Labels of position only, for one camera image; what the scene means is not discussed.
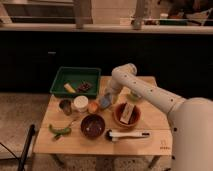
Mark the black stand pole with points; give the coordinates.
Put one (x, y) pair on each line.
(24, 153)

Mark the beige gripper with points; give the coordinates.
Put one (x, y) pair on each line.
(112, 97)

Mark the green plastic tray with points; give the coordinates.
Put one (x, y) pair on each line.
(75, 76)

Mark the orange-brown bowl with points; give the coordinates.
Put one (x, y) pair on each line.
(134, 119)

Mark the wooden table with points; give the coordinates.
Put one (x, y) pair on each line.
(159, 143)

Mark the small metal cup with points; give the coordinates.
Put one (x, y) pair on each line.
(65, 106)

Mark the yellow item in tray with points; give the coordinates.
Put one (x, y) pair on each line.
(69, 88)

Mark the dark red bowl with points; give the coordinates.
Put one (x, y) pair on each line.
(92, 126)

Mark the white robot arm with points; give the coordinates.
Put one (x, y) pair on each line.
(191, 120)

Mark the blue sponge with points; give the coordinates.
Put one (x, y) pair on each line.
(105, 102)

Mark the wooden block in bowl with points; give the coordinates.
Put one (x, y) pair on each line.
(127, 112)

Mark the white paper cup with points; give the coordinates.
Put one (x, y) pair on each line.
(81, 103)

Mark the dark brown item in tray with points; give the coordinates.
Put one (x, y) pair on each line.
(84, 87)

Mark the green toy vegetable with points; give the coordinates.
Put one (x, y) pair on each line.
(59, 132)

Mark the white black dish brush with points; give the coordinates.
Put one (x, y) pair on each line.
(115, 135)

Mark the small orange cup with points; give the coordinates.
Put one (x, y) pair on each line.
(93, 107)

